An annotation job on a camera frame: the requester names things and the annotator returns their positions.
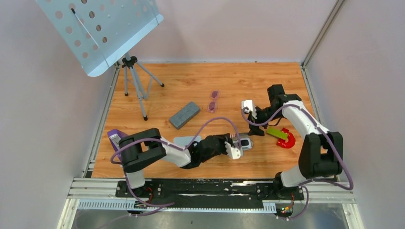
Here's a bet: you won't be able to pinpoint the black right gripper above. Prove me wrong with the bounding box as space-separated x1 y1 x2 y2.
247 106 283 136

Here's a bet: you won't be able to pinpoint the flag print glasses case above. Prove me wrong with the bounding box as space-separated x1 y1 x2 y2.
230 133 253 151

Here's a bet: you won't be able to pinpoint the white frame black sunglasses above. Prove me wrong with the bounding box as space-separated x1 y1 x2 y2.
241 138 253 150

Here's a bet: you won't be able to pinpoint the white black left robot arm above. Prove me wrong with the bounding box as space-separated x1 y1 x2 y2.
117 128 243 197

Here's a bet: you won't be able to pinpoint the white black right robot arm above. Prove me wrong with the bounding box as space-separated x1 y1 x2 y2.
241 84 344 199

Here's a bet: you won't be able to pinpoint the pink transparent sunglasses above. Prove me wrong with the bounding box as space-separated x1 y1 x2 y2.
207 90 219 113

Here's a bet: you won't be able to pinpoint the green toy brick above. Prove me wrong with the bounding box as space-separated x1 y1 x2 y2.
266 127 288 140

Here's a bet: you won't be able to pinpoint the left light blue cloth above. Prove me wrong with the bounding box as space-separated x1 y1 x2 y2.
172 136 202 147

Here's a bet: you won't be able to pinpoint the red toy arch block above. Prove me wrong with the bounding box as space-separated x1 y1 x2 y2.
277 128 296 149

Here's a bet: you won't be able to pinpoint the grey-green glasses case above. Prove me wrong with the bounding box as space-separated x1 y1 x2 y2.
169 102 200 130

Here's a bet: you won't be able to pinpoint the purple glasses case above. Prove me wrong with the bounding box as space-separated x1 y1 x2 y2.
107 129 128 152

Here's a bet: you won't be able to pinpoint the perforated metal music stand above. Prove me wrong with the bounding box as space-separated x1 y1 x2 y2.
37 0 165 121

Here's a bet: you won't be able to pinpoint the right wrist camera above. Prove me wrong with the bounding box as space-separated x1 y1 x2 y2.
241 100 257 119

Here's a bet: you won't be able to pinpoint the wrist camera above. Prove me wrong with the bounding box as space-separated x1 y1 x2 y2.
225 142 244 160
241 100 257 119

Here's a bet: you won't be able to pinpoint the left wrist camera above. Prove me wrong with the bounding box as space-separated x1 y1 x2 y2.
225 142 244 160

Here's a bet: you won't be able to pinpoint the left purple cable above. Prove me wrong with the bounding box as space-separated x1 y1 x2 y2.
110 117 243 219

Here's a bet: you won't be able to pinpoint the purple cable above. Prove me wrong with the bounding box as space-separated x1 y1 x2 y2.
110 117 243 219
241 104 354 221

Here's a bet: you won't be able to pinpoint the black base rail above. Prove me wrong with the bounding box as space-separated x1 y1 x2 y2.
67 177 357 213

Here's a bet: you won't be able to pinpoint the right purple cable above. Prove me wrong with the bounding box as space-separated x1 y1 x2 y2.
241 104 354 221

